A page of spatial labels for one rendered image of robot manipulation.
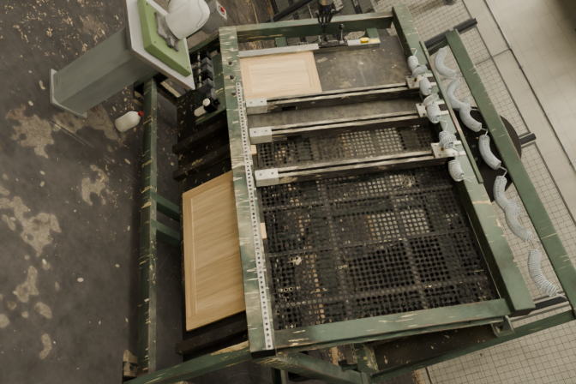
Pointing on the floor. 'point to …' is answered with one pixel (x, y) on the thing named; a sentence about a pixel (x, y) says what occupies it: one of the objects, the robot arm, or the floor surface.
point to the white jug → (128, 121)
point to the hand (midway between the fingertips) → (323, 27)
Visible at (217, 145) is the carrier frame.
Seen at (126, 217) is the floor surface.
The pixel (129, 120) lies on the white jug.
